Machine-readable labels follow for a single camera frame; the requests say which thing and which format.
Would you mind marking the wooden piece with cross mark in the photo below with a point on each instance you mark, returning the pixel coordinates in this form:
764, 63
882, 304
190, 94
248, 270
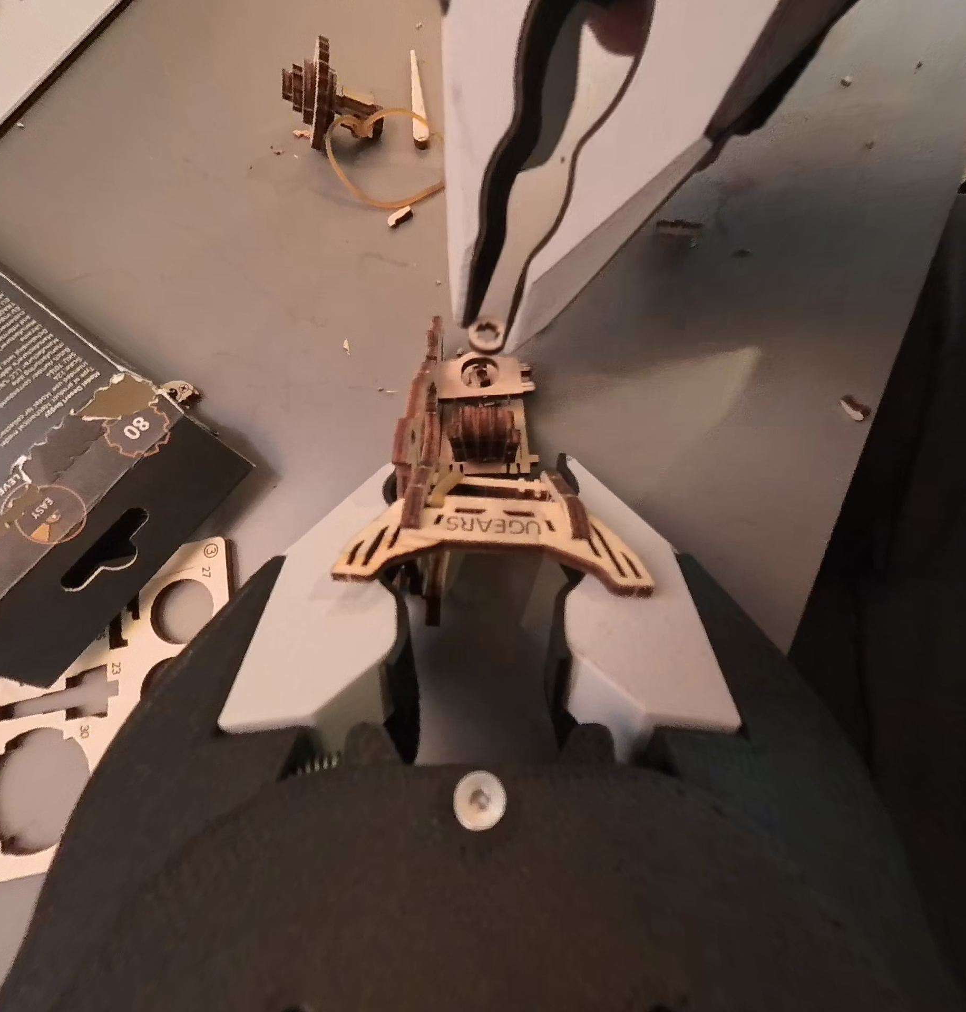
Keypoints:
178, 392

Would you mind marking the person's dark clothing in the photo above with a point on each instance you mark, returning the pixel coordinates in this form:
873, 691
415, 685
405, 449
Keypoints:
909, 632

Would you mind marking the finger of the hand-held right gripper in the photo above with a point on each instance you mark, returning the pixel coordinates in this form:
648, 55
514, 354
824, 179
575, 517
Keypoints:
672, 95
471, 95

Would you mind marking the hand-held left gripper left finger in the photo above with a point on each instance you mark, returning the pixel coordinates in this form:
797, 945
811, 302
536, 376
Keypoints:
309, 656

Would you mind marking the scattered wood scraps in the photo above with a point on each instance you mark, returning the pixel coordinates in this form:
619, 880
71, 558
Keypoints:
854, 408

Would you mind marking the small curved wooden piece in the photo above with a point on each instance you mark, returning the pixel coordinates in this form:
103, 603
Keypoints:
400, 217

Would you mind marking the tan rubber band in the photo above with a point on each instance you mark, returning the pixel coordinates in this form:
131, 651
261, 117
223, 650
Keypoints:
348, 180

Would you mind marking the wooden buggy model assembly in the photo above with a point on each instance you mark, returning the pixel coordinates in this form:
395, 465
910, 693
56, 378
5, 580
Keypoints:
491, 526

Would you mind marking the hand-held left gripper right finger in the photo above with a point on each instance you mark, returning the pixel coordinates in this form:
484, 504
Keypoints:
657, 656

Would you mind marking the laser-cut plywood part sheet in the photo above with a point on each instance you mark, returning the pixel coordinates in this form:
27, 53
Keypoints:
206, 589

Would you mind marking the black cardboard box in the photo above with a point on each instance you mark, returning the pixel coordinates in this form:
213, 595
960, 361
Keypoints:
174, 490

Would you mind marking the stepped wooden gear stack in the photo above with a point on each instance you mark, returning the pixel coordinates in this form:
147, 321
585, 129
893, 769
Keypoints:
321, 87

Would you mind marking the pointed pale wooden stick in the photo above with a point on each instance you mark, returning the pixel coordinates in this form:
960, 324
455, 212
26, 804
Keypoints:
418, 103

